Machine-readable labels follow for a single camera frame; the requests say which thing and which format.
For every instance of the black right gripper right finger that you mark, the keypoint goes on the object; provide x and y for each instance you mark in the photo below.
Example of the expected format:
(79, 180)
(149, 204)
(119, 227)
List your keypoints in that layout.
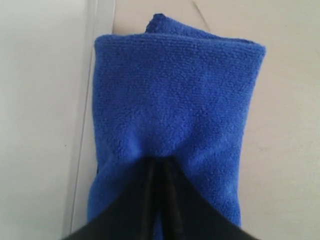
(185, 214)

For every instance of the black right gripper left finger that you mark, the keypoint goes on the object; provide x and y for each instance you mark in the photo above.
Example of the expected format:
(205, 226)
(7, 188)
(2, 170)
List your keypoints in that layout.
(133, 214)

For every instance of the white aluminium-framed whiteboard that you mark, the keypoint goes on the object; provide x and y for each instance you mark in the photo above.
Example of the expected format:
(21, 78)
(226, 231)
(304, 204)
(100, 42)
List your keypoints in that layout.
(46, 66)

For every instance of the blue microfiber cloth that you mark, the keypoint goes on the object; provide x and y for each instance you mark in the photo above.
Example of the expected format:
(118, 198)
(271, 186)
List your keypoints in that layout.
(172, 92)

